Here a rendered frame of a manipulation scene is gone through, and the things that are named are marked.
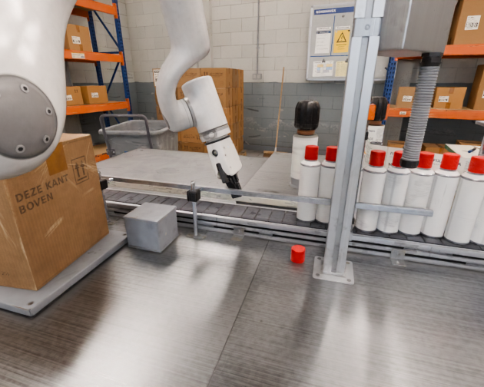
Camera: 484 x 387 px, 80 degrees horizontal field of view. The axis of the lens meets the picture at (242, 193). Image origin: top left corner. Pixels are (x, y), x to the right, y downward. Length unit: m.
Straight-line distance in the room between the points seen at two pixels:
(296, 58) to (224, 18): 1.44
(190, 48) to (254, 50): 4.77
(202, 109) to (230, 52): 4.89
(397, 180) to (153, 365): 0.62
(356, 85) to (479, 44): 3.86
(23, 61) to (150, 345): 0.43
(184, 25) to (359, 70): 0.37
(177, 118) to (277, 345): 0.55
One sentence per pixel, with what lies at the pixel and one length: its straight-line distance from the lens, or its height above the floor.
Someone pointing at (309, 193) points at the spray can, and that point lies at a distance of 0.77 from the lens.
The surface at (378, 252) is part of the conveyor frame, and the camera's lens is 0.81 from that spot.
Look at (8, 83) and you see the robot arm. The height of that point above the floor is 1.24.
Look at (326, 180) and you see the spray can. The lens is 0.77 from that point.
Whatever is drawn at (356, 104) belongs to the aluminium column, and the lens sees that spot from 0.59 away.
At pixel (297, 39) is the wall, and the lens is 5.29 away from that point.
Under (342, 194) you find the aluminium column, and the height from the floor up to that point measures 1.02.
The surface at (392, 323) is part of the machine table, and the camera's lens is 0.64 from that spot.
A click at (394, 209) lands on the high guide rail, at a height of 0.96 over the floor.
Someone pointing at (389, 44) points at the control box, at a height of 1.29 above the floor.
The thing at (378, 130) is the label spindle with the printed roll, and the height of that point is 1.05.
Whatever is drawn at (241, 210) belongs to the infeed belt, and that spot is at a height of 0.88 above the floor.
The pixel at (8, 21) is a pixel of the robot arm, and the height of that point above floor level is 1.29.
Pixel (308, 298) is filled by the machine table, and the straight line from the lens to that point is 0.64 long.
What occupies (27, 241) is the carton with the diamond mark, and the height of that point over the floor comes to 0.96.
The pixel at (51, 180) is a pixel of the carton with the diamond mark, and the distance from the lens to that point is 0.71.
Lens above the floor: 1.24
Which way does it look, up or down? 21 degrees down
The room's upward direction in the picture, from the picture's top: straight up
